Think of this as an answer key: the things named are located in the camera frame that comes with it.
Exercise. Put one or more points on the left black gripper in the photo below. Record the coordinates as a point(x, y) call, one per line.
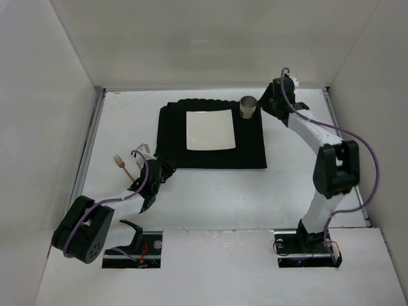
point(162, 167)

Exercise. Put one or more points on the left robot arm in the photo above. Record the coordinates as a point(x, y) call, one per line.
point(84, 228)

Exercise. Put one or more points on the black cloth placemat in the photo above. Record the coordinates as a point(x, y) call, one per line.
point(249, 153)

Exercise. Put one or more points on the metal cup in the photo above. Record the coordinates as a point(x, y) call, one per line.
point(247, 106)

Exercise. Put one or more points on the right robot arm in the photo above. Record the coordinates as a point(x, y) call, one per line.
point(337, 167)

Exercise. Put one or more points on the copper fork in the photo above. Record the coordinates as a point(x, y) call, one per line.
point(121, 164)

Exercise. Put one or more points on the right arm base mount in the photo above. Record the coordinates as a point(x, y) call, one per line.
point(290, 253)

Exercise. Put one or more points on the square white plate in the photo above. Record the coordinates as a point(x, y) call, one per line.
point(212, 130)

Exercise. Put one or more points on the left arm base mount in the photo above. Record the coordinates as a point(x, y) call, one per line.
point(129, 246)

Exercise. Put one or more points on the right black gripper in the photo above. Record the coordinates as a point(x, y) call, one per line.
point(268, 102)

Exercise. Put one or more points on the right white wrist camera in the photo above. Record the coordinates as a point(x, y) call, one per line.
point(294, 80)

